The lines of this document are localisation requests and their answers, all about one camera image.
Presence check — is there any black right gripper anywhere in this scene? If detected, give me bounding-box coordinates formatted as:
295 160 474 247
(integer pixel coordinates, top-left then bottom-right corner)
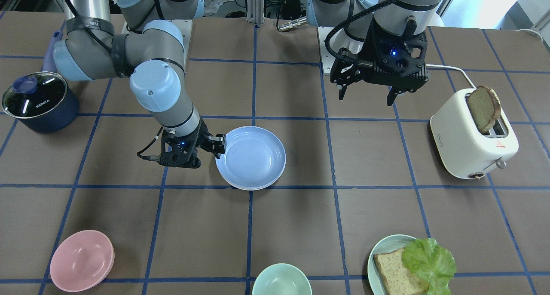
158 118 226 169

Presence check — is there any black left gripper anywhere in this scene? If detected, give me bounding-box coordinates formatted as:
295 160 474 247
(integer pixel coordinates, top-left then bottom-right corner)
330 19 430 106

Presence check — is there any blue plate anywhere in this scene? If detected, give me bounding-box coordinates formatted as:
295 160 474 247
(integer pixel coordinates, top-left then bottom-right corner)
215 126 287 179

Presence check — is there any pink plate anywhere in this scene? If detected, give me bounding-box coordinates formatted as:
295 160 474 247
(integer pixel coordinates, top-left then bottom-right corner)
222 174 281 191

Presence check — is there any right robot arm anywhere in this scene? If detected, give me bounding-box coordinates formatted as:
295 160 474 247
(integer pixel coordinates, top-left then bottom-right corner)
53 0 226 169

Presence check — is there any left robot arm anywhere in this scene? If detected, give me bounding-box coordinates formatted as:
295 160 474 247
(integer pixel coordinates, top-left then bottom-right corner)
306 0 442 106

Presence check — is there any white toaster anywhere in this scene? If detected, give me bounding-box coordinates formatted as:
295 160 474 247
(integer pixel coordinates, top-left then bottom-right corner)
428 89 519 179

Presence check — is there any bread slice in toaster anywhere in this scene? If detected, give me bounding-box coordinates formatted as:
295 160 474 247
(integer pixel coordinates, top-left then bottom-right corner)
466 86 501 134

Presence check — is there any green bowl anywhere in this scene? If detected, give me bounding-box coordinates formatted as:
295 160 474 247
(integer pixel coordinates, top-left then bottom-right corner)
251 263 312 295

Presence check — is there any light green plate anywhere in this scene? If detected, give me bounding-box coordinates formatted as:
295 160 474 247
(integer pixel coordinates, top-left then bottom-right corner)
367 234 419 295

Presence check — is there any dark blue saucepan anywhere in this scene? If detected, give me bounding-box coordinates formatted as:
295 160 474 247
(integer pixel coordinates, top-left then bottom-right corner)
15 30 80 133

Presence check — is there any pink bowl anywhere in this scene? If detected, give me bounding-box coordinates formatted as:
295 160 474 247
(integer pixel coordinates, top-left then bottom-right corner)
49 230 115 292

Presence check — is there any green lettuce leaf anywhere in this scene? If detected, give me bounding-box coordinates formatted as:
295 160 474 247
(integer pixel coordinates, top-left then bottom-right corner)
401 238 456 295

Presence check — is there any bread slice on plate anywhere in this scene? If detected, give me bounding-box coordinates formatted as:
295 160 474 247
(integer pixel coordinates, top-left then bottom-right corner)
373 247 429 295

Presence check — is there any glass pot lid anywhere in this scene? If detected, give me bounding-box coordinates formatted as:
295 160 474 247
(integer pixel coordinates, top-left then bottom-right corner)
2 71 69 119

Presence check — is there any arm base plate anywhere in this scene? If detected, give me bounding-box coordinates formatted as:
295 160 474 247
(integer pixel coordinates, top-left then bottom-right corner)
144 19 193 69
317 26 370 75

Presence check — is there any white toaster power cable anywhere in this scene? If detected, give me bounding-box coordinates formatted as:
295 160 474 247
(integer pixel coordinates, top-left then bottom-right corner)
425 64 477 89

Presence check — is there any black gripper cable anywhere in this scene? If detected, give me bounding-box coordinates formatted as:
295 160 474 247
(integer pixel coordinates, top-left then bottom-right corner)
324 0 447 68

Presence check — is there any aluminium frame post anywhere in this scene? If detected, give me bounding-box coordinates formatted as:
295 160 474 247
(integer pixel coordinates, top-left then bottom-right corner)
245 0 265 26

